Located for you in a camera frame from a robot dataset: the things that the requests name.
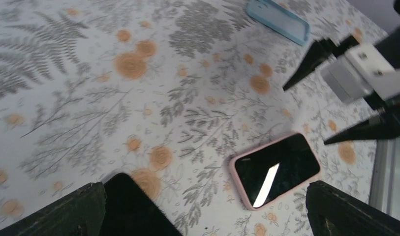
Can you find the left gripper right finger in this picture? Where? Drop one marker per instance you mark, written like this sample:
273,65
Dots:
332,212

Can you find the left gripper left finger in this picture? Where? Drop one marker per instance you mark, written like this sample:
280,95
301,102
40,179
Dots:
80,213

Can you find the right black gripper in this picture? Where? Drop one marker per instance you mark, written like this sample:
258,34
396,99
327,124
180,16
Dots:
385,125

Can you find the black smartphone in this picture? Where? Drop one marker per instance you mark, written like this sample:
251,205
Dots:
130,212

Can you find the light blue phone case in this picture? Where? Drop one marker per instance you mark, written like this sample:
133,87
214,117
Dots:
279,19

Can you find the phone in pink case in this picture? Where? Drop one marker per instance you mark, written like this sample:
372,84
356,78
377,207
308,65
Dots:
270,171

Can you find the floral patterned table mat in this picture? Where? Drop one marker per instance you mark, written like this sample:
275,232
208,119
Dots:
166,91

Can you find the aluminium mounting rail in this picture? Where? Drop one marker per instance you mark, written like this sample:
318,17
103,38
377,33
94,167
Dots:
385,184

